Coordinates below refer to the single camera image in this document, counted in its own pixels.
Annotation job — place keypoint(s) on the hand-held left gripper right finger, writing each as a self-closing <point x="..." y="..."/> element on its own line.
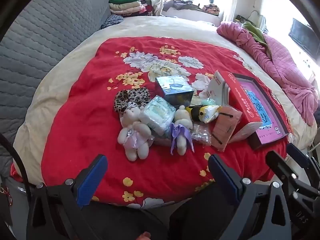
<point x="223" y="177"/>

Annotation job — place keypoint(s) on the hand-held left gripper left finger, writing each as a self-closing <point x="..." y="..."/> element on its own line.
<point x="91" y="180"/>

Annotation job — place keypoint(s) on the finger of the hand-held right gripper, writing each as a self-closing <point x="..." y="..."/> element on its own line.
<point x="280" y="163"/>
<point x="298" y="153"/>

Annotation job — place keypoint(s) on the dark shallow box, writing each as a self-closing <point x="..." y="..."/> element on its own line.
<point x="260" y="140"/>

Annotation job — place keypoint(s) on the pink comb packet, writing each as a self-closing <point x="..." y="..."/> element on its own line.
<point x="225" y="130"/>

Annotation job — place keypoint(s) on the white teddy bear silver dress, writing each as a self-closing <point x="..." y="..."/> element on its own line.
<point x="135" y="132"/>

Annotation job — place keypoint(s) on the yellow black plush toy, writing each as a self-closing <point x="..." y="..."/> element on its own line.
<point x="200" y="112"/>

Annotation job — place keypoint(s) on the white teddy bear purple ribbon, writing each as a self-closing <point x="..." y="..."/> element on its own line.
<point x="182" y="120"/>

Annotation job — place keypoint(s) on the red tissue pack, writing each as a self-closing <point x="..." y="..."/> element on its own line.
<point x="237" y="100"/>

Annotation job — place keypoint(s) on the light green tissue packet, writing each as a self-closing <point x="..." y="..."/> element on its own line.
<point x="157" y="112"/>

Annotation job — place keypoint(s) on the leopard print headband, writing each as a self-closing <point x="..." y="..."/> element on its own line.
<point x="135" y="95"/>

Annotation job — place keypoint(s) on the dark blue box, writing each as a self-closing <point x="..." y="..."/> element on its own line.
<point x="175" y="90"/>

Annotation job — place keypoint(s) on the clear plastic packet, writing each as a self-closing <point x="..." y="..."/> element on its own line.
<point x="201" y="133"/>

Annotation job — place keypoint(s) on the pink book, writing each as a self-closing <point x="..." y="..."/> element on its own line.
<point x="260" y="110"/>

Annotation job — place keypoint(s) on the red floral blanket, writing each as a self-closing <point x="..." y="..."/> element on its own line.
<point x="87" y="120"/>

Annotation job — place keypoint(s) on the person's dark trousers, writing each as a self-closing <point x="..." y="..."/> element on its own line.
<point x="140" y="220"/>

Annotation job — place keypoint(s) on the pink quilted duvet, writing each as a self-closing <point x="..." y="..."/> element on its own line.
<point x="282" y="62"/>

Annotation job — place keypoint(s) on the green blanket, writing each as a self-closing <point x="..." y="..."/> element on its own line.
<point x="253" y="31"/>

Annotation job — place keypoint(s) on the black bag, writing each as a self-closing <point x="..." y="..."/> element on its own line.
<point x="242" y="18"/>

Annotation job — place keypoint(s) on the grey quilted headboard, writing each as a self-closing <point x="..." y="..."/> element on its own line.
<point x="37" y="42"/>

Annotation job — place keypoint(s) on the dark patterned pillow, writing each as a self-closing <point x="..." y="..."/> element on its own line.
<point x="111" y="21"/>

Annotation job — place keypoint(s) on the clothes on windowsill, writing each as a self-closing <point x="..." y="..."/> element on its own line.
<point x="185" y="5"/>

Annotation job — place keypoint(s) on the stack of folded clothes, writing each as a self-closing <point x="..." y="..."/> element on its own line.
<point x="127" y="6"/>

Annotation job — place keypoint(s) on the black wall television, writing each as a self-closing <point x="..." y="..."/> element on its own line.
<point x="303" y="36"/>

